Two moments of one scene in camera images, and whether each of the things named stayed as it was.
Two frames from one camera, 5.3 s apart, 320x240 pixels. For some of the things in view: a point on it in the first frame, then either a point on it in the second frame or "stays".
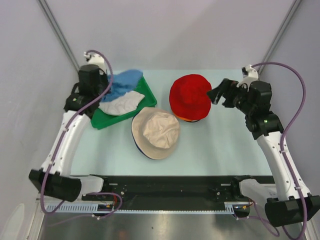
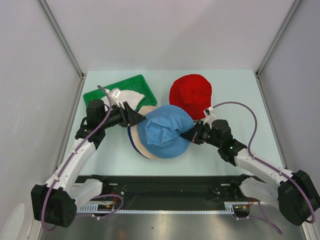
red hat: x=188 y=97 stays
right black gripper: x=227 y=89 → x=194 y=135
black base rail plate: x=176 y=190 stays
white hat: x=127 y=103 stays
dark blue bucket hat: x=153 y=159 → x=129 y=135
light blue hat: x=122 y=83 → x=159 y=133
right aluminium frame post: x=267 y=55 stays
